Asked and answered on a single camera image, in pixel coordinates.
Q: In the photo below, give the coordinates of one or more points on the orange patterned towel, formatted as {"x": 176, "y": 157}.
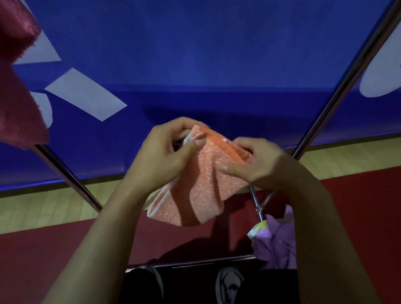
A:
{"x": 204, "y": 189}

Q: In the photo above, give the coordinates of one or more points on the person's right hand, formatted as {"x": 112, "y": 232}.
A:
{"x": 272, "y": 167}

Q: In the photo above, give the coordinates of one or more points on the person's grey shoe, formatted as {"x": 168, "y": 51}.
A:
{"x": 156, "y": 277}
{"x": 228, "y": 289}

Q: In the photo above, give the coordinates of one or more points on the person's right grey shoe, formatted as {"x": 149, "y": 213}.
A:
{"x": 228, "y": 289}

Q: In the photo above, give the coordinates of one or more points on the yellow white cloth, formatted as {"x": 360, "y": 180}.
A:
{"x": 256, "y": 230}

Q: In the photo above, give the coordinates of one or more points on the person's left grey shoe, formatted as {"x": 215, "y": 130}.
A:
{"x": 156, "y": 277}

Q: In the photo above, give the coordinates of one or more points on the person's left forearm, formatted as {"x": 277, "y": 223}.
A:
{"x": 97, "y": 256}

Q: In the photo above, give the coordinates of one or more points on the metal drying rack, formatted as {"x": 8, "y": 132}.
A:
{"x": 350, "y": 75}

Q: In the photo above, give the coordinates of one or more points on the purple towel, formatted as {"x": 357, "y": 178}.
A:
{"x": 280, "y": 244}

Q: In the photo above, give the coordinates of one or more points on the pink towel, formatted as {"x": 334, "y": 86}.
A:
{"x": 8, "y": 105}

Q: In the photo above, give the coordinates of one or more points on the blue banner with white print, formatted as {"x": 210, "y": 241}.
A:
{"x": 203, "y": 42}

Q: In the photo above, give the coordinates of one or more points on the person's right forearm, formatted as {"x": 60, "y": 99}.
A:
{"x": 343, "y": 274}

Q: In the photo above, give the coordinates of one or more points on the person's black trousers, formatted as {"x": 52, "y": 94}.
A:
{"x": 268, "y": 299}

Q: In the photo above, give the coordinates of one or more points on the person's left hand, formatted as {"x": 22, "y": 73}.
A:
{"x": 158, "y": 157}

